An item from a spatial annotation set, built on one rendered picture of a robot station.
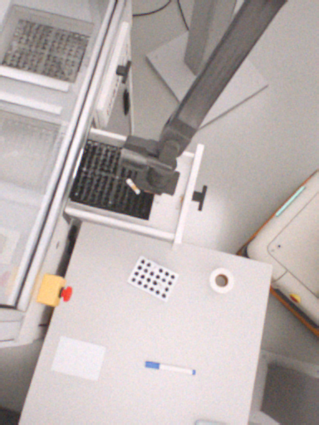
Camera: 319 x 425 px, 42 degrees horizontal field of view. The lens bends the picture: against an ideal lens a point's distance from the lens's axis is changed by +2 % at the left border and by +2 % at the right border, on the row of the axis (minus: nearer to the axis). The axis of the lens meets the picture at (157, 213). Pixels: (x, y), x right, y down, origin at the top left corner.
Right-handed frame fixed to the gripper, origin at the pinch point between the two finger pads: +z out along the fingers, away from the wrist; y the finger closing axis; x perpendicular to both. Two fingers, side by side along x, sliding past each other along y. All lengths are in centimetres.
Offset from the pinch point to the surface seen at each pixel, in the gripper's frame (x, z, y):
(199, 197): -1.2, -0.5, -12.8
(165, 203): 0.8, 7.9, -5.2
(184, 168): -11.4, 7.6, -7.6
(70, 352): 46.3, 15.1, 7.7
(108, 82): -25.9, 1.5, 20.4
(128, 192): 2.4, 2.7, 6.0
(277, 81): -107, 87, -52
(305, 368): 32, 81, -92
